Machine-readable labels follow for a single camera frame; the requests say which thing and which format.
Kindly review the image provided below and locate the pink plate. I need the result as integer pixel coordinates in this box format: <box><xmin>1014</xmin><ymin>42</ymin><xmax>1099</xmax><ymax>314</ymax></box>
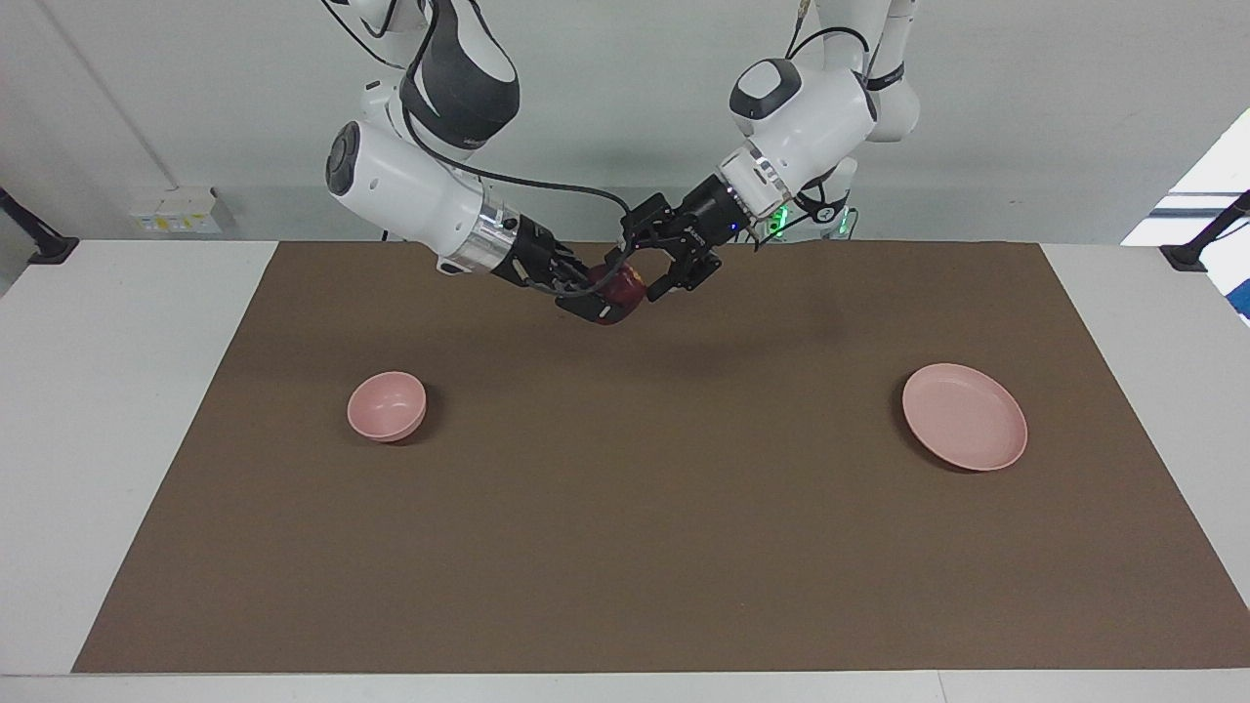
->
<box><xmin>901</xmin><ymin>363</ymin><xmax>1029</xmax><ymax>473</ymax></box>

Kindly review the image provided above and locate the white wall socket box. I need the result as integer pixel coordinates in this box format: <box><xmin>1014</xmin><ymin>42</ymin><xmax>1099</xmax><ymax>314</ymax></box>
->
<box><xmin>127</xmin><ymin>187</ymin><xmax>224</xmax><ymax>235</ymax></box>

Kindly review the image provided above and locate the brown table mat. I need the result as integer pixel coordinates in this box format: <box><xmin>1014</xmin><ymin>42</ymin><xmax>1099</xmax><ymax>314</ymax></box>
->
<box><xmin>71</xmin><ymin>241</ymin><xmax>1250</xmax><ymax>675</ymax></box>

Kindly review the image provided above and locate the black clamp mount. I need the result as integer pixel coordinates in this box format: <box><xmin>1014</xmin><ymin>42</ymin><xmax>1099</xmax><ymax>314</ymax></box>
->
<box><xmin>1159</xmin><ymin>188</ymin><xmax>1250</xmax><ymax>273</ymax></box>
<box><xmin>0</xmin><ymin>186</ymin><xmax>81</xmax><ymax>267</ymax></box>

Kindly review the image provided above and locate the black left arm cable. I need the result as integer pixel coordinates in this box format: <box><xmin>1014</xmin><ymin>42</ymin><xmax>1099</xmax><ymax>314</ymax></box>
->
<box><xmin>785</xmin><ymin>0</ymin><xmax>872</xmax><ymax>62</ymax></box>

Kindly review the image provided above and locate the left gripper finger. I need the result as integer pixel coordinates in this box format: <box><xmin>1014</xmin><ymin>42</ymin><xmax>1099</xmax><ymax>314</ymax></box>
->
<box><xmin>619</xmin><ymin>192</ymin><xmax>676</xmax><ymax>261</ymax></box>
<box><xmin>646</xmin><ymin>248</ymin><xmax>725</xmax><ymax>303</ymax></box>

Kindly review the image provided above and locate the red apple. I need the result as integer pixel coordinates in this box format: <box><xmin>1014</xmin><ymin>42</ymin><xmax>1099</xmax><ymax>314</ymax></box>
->
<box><xmin>586</xmin><ymin>264</ymin><xmax>647</xmax><ymax>326</ymax></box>

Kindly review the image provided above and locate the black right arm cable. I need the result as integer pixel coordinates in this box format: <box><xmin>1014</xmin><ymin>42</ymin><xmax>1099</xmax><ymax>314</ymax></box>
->
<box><xmin>322</xmin><ymin>0</ymin><xmax>636</xmax><ymax>296</ymax></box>

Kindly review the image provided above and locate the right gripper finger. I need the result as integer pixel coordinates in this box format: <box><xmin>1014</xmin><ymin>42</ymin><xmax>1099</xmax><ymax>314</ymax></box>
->
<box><xmin>556</xmin><ymin>243</ymin><xmax>612</xmax><ymax>285</ymax></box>
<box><xmin>556</xmin><ymin>290</ymin><xmax>642</xmax><ymax>326</ymax></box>

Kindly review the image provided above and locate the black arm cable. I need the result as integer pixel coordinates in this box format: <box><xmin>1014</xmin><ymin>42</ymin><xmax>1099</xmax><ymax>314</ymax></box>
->
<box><xmin>322</xmin><ymin>0</ymin><xmax>636</xmax><ymax>296</ymax></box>
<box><xmin>785</xmin><ymin>0</ymin><xmax>872</xmax><ymax>62</ymax></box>

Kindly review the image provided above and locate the pink bowl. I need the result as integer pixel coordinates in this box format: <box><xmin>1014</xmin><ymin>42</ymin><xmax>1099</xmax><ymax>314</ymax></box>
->
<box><xmin>347</xmin><ymin>370</ymin><xmax>428</xmax><ymax>443</ymax></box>

